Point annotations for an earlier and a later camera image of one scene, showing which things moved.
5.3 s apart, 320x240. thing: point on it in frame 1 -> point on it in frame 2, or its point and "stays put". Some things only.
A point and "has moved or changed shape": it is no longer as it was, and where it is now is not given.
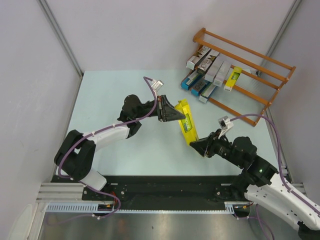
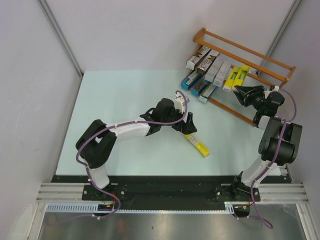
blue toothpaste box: [203, 97] stays put
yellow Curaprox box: [187, 126] has moved or changed shape
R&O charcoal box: [204, 65] stays put
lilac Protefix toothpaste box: [220, 75] stays put
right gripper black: [208, 143] -> [244, 90]
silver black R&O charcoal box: [202, 52] stays put
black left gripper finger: [168, 104] -> [190, 127]
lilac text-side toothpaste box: [212, 71] stays put
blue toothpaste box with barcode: [193, 77] stays put
